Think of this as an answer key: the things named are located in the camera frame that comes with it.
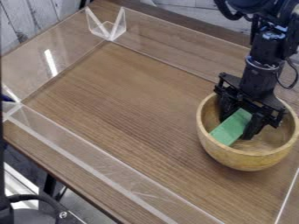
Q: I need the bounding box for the green rectangular block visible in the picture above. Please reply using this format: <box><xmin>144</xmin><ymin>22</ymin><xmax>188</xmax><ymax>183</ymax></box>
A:
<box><xmin>210</xmin><ymin>108</ymin><xmax>252</xmax><ymax>146</ymax></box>

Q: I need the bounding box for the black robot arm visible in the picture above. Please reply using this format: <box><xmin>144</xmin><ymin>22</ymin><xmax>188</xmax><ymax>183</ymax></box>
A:
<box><xmin>214</xmin><ymin>0</ymin><xmax>299</xmax><ymax>140</ymax></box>

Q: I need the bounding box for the black metal base plate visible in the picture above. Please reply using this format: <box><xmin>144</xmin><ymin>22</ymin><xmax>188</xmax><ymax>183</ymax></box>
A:
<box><xmin>8</xmin><ymin>194</ymin><xmax>85</xmax><ymax>224</ymax></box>

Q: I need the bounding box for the black cable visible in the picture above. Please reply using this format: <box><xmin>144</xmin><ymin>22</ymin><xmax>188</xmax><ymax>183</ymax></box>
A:
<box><xmin>4</xmin><ymin>193</ymin><xmax>68</xmax><ymax>224</ymax></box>

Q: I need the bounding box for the brown wooden bowl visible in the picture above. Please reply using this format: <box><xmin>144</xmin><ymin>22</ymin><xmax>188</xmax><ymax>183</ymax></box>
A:
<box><xmin>196</xmin><ymin>94</ymin><xmax>299</xmax><ymax>172</ymax></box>

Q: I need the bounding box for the clear acrylic tray wall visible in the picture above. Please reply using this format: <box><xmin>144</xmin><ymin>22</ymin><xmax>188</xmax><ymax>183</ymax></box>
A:
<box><xmin>1</xmin><ymin>0</ymin><xmax>299</xmax><ymax>224</ymax></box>

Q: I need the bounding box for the clear acrylic corner bracket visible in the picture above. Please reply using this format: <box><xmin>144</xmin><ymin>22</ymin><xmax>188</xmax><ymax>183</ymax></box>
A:
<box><xmin>85</xmin><ymin>7</ymin><xmax>127</xmax><ymax>42</ymax></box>

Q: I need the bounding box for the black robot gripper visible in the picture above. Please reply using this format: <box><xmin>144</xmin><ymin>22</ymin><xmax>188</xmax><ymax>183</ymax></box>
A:
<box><xmin>214</xmin><ymin>57</ymin><xmax>286</xmax><ymax>140</ymax></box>

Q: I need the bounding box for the black table leg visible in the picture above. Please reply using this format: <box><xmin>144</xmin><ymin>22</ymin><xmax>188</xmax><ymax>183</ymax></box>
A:
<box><xmin>43</xmin><ymin>174</ymin><xmax>57</xmax><ymax>196</ymax></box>

